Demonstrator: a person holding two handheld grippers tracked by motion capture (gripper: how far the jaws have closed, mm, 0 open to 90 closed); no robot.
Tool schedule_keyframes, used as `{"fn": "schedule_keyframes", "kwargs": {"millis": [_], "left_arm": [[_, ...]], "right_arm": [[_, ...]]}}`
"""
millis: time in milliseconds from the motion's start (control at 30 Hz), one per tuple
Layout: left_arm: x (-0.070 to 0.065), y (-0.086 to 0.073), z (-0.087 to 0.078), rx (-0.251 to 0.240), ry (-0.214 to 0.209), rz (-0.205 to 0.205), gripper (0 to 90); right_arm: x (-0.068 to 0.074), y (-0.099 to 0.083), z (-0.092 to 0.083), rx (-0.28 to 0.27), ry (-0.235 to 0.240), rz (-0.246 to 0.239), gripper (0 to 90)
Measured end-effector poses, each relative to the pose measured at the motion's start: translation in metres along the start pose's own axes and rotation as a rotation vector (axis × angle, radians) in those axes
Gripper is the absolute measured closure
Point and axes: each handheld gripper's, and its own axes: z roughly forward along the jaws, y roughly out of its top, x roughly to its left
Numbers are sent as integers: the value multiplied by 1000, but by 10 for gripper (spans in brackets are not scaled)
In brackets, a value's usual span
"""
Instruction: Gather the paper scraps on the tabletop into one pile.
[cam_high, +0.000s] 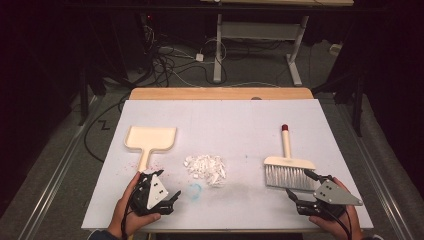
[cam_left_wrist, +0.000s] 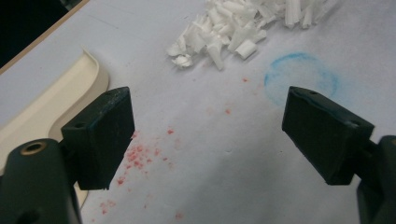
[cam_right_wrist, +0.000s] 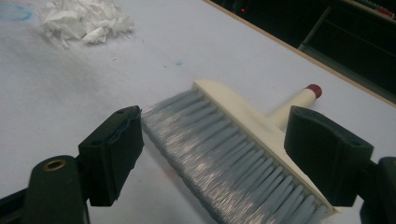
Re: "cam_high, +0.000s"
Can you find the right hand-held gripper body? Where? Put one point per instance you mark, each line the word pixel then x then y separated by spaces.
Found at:
pixel 333 196

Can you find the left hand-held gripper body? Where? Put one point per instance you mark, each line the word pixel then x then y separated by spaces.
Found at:
pixel 155 193

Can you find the cream hand brush red cap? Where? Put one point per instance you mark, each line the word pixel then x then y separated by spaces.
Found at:
pixel 288 173

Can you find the cream plastic dustpan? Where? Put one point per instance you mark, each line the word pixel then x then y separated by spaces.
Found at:
pixel 150 138

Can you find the person's right hand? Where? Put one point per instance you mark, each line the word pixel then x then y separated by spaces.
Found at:
pixel 343 228

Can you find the person's left hand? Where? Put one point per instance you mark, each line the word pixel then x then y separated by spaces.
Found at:
pixel 121 213

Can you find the pile of white paper scraps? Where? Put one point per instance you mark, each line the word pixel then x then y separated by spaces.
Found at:
pixel 206 168

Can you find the white board sheet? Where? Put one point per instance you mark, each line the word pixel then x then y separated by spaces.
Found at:
pixel 233 133

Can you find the white power adapter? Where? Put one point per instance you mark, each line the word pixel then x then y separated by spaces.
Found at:
pixel 199 57

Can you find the white metal desk frame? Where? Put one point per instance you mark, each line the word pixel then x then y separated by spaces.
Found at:
pixel 218 50

